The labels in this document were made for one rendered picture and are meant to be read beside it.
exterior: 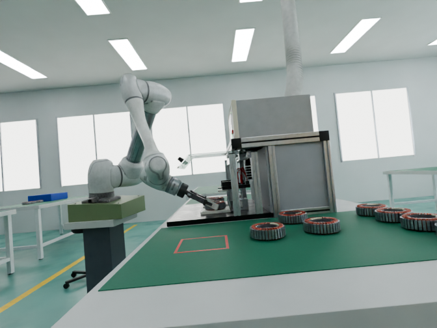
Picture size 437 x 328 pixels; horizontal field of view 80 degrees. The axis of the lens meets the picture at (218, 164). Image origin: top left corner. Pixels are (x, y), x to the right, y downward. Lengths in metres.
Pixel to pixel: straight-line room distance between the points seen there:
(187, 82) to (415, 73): 5.46
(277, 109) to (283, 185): 0.39
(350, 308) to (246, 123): 0.98
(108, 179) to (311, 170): 1.23
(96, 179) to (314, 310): 1.54
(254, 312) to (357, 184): 6.54
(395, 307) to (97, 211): 1.55
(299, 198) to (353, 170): 5.69
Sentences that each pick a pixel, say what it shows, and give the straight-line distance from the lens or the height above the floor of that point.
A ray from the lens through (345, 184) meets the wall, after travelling 6.81.
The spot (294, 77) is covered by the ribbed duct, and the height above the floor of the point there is 1.84.
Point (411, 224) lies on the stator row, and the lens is 0.95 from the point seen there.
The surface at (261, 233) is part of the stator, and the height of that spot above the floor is 0.77.
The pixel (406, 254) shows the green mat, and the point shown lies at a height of 0.75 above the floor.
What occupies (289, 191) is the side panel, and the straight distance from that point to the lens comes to 1.21.
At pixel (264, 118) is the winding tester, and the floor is 1.21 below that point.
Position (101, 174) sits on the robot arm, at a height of 1.03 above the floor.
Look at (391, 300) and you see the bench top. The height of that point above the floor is 0.75.
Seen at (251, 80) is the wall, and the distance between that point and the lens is 6.53.
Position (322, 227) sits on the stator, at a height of 0.77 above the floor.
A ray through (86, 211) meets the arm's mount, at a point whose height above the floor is 0.80.
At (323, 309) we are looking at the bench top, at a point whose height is 0.75.
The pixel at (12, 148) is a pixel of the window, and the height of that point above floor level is 1.97.
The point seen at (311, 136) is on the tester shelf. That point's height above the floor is 1.09.
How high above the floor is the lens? 0.97
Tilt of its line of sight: 2 degrees up
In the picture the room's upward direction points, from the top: 5 degrees counter-clockwise
